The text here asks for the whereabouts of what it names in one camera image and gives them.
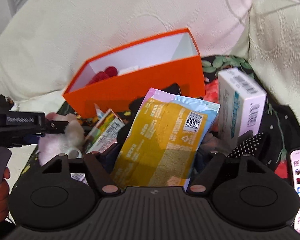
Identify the person's left hand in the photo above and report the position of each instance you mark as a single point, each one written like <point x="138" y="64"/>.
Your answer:
<point x="4" y="193"/>

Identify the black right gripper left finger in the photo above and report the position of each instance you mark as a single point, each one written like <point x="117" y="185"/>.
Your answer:
<point x="98" y="179"/>

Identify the white pink plush toy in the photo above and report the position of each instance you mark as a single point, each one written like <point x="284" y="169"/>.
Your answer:
<point x="53" y="144"/>

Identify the small green printed box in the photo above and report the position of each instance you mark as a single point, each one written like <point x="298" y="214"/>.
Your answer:
<point x="103" y="134"/>

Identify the red pompom yarn toy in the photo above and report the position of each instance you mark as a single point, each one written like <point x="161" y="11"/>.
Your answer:
<point x="110" y="71"/>

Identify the yellow snack packet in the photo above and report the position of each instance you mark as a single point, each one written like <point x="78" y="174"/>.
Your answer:
<point x="163" y="140"/>

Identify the orange cardboard box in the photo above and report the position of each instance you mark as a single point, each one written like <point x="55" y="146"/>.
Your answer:
<point x="153" y="62"/>

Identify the black polka dot sock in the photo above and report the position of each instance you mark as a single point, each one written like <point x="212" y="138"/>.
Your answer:
<point x="251" y="146"/>

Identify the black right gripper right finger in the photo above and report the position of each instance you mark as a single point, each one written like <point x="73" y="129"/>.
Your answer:
<point x="203" y="183"/>

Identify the white pillow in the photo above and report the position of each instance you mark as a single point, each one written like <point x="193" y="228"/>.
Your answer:
<point x="47" y="41"/>

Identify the black floral cloth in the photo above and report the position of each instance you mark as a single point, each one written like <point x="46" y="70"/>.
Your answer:
<point x="279" y="128"/>

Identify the white blue medicine box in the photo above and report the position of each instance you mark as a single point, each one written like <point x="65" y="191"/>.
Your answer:
<point x="242" y="103"/>

